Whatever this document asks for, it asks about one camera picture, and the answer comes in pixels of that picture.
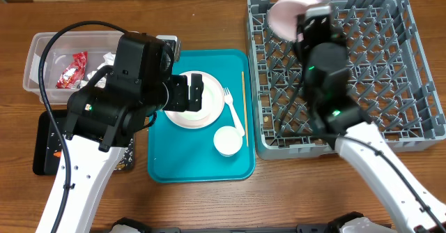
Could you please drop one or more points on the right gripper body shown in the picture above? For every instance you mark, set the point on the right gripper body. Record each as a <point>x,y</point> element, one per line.
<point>340,38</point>

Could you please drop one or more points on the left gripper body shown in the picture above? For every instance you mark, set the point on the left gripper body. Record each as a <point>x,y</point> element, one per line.
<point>179,98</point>

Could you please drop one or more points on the small bowl with nuts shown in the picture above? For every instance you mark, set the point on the small bowl with nuts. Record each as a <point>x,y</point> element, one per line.
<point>282,17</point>

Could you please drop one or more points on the white plastic cup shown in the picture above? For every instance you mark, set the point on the white plastic cup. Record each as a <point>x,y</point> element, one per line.
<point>228,141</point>

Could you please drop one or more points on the white napkin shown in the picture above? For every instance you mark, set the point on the white napkin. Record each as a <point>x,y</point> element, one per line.
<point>108,60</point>
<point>99,80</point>

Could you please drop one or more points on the red snack wrapper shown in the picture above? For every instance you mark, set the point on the red snack wrapper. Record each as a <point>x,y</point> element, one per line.
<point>72,76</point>

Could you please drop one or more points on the orange carrot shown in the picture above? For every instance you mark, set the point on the orange carrot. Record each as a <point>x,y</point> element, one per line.
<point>57,154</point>

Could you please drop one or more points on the pile of rice and nuts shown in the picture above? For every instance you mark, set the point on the pile of rice and nuts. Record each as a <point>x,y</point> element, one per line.
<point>52,162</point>

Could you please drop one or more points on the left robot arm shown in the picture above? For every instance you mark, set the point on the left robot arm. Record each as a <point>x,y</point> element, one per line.
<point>103,117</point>

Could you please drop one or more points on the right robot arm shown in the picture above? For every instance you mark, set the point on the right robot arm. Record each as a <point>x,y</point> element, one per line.
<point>350,131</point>

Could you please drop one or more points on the large white plate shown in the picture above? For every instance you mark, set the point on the large white plate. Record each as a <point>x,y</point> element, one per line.
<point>219,97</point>

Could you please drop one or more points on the white plastic fork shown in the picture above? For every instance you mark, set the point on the white plastic fork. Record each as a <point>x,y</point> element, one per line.
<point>228,99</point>

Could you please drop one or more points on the teal plastic tray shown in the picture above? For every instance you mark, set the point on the teal plastic tray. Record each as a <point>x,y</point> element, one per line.
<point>177,154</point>

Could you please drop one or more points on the wooden chopstick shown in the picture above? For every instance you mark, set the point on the wooden chopstick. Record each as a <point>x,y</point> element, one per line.
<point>245,108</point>

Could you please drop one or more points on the grey dish rack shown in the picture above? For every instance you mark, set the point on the grey dish rack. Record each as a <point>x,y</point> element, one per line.
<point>390,79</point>

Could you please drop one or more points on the clear plastic bin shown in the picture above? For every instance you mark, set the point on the clear plastic bin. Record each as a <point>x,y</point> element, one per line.
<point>95,43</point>

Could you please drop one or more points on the black plastic tray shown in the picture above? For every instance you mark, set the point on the black plastic tray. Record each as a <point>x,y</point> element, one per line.
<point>44,129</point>

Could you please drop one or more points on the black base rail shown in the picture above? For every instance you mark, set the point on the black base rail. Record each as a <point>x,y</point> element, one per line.
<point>355,222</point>

